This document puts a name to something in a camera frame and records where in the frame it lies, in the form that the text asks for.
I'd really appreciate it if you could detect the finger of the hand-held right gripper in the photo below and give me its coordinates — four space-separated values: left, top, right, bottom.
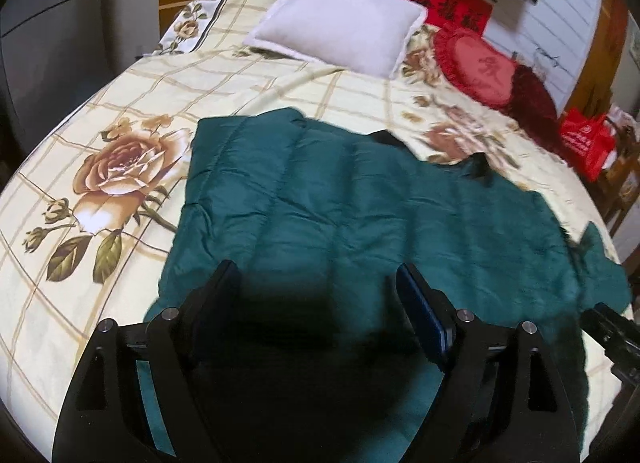
580 302 640 384

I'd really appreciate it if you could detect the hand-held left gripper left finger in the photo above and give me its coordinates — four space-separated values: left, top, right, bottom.
52 259 241 463

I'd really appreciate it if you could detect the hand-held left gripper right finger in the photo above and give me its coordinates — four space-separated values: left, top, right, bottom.
395 263 581 463

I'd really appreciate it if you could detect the dark green puffer jacket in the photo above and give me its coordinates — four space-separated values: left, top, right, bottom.
140 108 633 463

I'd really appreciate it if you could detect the wooden chair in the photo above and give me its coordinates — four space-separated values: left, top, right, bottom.
595 113 640 244

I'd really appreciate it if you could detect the red shopping bag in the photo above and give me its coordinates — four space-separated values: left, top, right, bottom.
557 108 616 182

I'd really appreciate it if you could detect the floral checked bed sheet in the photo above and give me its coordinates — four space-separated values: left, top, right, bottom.
0 0 631 463

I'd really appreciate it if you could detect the dark red fluffy cushion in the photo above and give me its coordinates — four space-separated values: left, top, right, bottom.
510 63 563 154

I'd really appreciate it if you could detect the red heart-shaped cushion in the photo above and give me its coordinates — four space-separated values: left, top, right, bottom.
432 25 518 111

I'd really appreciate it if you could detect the white pillow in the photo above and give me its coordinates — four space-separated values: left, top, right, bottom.
242 0 428 78

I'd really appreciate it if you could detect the grey wardrobe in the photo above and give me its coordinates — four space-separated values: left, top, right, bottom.
0 0 161 158

